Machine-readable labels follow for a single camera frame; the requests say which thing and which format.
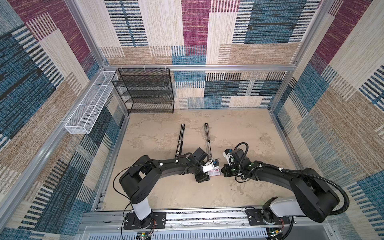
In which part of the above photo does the red staples box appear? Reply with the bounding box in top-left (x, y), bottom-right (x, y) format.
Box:
top-left (208, 168), bottom-right (221, 177)

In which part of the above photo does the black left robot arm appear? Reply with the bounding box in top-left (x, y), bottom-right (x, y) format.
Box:
top-left (119, 148), bottom-right (216, 221)

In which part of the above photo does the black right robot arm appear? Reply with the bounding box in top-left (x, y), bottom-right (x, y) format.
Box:
top-left (222, 149), bottom-right (349, 223)

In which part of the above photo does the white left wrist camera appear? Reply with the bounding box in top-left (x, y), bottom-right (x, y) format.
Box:
top-left (202, 159), bottom-right (220, 173)

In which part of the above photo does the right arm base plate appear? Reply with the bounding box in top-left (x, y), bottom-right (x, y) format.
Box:
top-left (245, 207), bottom-right (291, 226)

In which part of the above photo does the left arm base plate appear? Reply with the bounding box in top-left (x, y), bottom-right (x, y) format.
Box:
top-left (123, 212), bottom-right (167, 230)

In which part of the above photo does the black wire mesh shelf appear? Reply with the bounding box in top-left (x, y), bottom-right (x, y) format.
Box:
top-left (112, 68), bottom-right (175, 114)

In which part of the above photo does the aluminium mounting rail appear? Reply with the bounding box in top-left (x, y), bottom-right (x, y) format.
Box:
top-left (75, 206), bottom-right (342, 240)

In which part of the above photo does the white wire mesh basket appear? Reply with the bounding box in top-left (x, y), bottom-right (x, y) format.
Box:
top-left (65, 71), bottom-right (115, 135)

